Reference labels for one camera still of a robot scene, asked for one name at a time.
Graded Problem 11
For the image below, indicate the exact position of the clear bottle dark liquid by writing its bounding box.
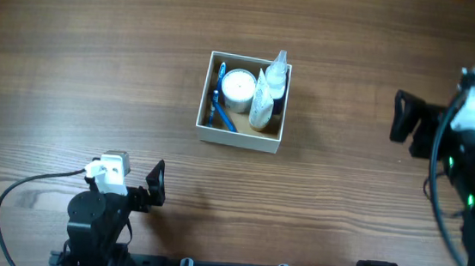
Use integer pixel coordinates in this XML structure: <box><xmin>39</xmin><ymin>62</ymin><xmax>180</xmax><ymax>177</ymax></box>
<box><xmin>265</xmin><ymin>50</ymin><xmax>288</xmax><ymax>115</ymax></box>

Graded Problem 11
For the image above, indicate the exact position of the cotton swab tub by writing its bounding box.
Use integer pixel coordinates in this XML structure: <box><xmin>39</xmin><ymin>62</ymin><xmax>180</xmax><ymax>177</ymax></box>
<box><xmin>222</xmin><ymin>69</ymin><xmax>257</xmax><ymax>113</ymax></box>

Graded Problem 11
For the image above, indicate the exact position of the blue disposable razor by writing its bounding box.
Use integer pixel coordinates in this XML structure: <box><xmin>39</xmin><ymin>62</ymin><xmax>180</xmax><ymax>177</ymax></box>
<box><xmin>209</xmin><ymin>90</ymin><xmax>238</xmax><ymax>133</ymax></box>

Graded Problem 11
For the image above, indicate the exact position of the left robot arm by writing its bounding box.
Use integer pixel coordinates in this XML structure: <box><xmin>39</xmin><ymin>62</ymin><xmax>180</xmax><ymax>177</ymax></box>
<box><xmin>52</xmin><ymin>150</ymin><xmax>166</xmax><ymax>266</ymax></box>

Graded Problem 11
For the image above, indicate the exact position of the blue white toothbrush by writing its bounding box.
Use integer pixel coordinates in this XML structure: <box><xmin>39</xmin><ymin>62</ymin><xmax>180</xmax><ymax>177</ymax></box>
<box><xmin>207</xmin><ymin>62</ymin><xmax>227</xmax><ymax>127</ymax></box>

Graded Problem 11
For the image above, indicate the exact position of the white open cardboard box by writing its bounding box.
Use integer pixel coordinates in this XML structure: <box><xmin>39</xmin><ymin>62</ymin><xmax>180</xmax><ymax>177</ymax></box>
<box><xmin>195</xmin><ymin>51</ymin><xmax>293</xmax><ymax>154</ymax></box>

